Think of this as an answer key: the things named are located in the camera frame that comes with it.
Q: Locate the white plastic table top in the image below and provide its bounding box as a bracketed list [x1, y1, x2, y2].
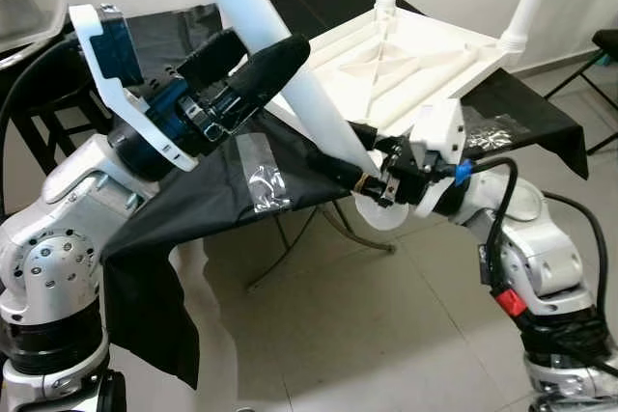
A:
[261, 7, 527, 230]

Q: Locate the black round stool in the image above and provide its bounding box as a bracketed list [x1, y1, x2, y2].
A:
[0, 55, 98, 177]

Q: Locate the black table cloth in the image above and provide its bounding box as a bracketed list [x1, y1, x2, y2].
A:
[97, 0, 590, 389]

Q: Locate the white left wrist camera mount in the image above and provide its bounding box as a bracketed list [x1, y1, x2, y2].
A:
[68, 4, 199, 172]

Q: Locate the clear tape cross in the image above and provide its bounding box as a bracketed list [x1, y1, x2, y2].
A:
[463, 103, 527, 152]

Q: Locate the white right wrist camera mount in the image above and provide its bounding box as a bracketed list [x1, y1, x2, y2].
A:
[410, 98, 466, 206]

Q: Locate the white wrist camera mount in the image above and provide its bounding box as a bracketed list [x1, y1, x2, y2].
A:
[68, 4, 199, 172]
[410, 98, 466, 206]

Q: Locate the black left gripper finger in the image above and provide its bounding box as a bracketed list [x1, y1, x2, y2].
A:
[227, 34, 312, 112]
[179, 28, 247, 90]

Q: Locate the red cable connector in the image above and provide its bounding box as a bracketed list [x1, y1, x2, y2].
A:
[494, 288, 528, 318]

